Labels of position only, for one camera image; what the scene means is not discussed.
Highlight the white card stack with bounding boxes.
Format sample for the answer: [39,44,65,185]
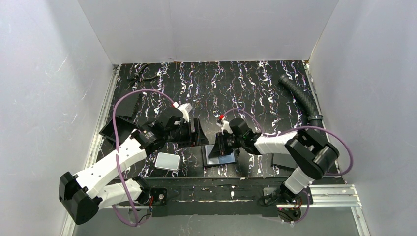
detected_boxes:
[154,152,181,171]

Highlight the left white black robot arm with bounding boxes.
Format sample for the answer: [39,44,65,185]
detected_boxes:
[59,107,209,225]

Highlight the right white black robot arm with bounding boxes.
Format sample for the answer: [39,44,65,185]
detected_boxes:
[208,118,340,206]

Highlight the black open tray box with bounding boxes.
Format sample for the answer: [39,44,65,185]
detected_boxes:
[99,116,137,148]

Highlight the dark grey left flat box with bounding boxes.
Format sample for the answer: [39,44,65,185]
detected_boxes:
[116,93,142,119]

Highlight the dark grey flat box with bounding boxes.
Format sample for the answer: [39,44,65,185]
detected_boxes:
[272,153,298,170]
[116,93,142,119]

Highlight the black pliers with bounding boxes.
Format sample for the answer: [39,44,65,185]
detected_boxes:
[128,63,161,86]

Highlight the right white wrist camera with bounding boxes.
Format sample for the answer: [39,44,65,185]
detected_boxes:
[216,115,233,134]

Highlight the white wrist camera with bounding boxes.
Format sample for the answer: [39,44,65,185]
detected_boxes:
[173,102,193,123]
[216,115,233,134]

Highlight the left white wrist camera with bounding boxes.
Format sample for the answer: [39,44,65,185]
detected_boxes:
[173,102,193,123]

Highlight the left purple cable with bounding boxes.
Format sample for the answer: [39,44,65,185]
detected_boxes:
[111,89,178,228]

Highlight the black corrugated hose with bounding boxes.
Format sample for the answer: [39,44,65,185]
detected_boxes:
[278,73,324,129]

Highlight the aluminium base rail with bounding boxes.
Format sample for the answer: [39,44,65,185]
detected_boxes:
[61,177,362,217]

